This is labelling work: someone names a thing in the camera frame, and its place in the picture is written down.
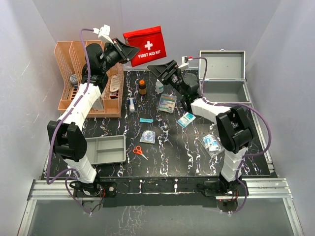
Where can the teal wipe packet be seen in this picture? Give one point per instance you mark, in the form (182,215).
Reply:
(146,120)

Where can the orange plastic file organizer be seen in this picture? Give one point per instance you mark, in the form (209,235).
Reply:
(71,59)

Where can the grey metal case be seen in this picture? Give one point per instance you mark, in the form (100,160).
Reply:
(224,75)

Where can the grey plastic divided tray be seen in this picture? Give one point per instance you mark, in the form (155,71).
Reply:
(106,150)

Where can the white bottle white cap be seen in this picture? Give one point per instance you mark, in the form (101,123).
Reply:
(159,87)

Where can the orange handled scissors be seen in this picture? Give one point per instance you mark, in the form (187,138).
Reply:
(138,150)

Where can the brown bottle orange cap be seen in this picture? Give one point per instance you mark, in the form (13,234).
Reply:
(142,87)

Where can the gauze pack clear wrapper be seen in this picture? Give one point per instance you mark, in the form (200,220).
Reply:
(167,103)

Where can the white blue bandage roll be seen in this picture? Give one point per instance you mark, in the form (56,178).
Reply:
(131,102)

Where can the aluminium frame rail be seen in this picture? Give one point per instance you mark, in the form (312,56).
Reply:
(163,191)

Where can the blue item clear bag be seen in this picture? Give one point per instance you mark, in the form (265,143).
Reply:
(148,137)

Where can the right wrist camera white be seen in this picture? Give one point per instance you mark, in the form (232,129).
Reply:
(185,63)

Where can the white oval barcode package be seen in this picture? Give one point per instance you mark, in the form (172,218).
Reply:
(115,83)

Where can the red white small box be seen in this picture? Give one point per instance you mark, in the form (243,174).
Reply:
(114,95)

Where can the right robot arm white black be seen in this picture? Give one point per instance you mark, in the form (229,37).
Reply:
(234,128)

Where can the red first aid kit pouch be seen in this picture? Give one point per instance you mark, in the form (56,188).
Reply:
(150,42)

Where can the white medicine box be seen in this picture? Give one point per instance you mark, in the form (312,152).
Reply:
(98,105)

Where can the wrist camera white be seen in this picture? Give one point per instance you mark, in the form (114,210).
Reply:
(104,34)
(185,63)

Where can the white teal sachet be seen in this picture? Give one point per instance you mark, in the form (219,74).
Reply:
(186,119)

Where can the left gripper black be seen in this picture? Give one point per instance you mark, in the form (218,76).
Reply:
(130,51)

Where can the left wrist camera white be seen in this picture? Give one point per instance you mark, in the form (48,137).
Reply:
(104,34)

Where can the clear bag white blue items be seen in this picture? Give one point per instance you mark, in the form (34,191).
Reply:
(212,145)

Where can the round tape tin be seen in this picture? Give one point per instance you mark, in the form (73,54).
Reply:
(73,79)

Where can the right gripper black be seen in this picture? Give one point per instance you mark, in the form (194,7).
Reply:
(164,72)

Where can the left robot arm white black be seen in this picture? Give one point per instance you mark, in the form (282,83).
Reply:
(65,135)

